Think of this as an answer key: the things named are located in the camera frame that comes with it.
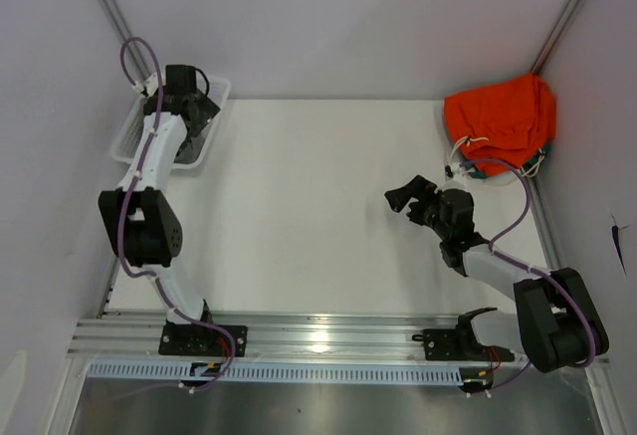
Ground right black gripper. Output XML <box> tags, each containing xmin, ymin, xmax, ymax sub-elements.
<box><xmin>384</xmin><ymin>175</ymin><xmax>451</xmax><ymax>241</ymax></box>

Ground grey shorts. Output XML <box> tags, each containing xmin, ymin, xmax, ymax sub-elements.
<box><xmin>175</xmin><ymin>91</ymin><xmax>221</xmax><ymax>164</ymax></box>

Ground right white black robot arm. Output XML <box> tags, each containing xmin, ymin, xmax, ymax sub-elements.
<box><xmin>384</xmin><ymin>175</ymin><xmax>610</xmax><ymax>373</ymax></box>

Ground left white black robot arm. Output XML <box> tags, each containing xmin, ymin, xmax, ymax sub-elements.
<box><xmin>98</xmin><ymin>65</ymin><xmax>220</xmax><ymax>355</ymax></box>

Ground teal shorts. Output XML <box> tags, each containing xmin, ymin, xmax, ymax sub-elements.
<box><xmin>462</xmin><ymin>145</ymin><xmax>549</xmax><ymax>180</ymax></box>

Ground orange shorts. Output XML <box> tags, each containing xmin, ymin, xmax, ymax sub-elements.
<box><xmin>443</xmin><ymin>73</ymin><xmax>556</xmax><ymax>166</ymax></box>

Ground white plastic basket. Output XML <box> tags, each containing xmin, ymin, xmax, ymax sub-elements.
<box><xmin>110</xmin><ymin>74</ymin><xmax>232</xmax><ymax>170</ymax></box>

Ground right corner aluminium profile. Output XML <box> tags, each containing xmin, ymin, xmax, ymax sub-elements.
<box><xmin>530</xmin><ymin>0</ymin><xmax>586</xmax><ymax>76</ymax></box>

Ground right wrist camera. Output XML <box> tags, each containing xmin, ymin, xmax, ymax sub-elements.
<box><xmin>444</xmin><ymin>162</ymin><xmax>468</xmax><ymax>180</ymax></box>

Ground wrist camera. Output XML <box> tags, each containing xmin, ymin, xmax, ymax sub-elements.
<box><xmin>444</xmin><ymin>162</ymin><xmax>468</xmax><ymax>180</ymax></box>
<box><xmin>131</xmin><ymin>72</ymin><xmax>165</xmax><ymax>98</ymax></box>

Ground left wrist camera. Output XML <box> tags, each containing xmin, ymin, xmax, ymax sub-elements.
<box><xmin>131</xmin><ymin>72</ymin><xmax>165</xmax><ymax>98</ymax></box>

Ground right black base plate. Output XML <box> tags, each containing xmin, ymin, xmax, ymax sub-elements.
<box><xmin>411</xmin><ymin>328</ymin><xmax>515</xmax><ymax>362</ymax></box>

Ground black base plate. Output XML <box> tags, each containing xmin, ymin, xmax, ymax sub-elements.
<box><xmin>411</xmin><ymin>328</ymin><xmax>515</xmax><ymax>362</ymax></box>
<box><xmin>158</xmin><ymin>322</ymin><xmax>230</xmax><ymax>357</ymax></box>

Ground aluminium mounting rail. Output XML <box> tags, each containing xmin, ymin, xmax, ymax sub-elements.
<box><xmin>67</xmin><ymin>311</ymin><xmax>457</xmax><ymax>365</ymax></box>

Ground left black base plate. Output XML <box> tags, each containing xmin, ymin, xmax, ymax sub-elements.
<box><xmin>158</xmin><ymin>322</ymin><xmax>230</xmax><ymax>357</ymax></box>

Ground slotted white cable duct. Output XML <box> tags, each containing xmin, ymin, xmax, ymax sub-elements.
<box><xmin>87</xmin><ymin>359</ymin><xmax>463</xmax><ymax>386</ymax></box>

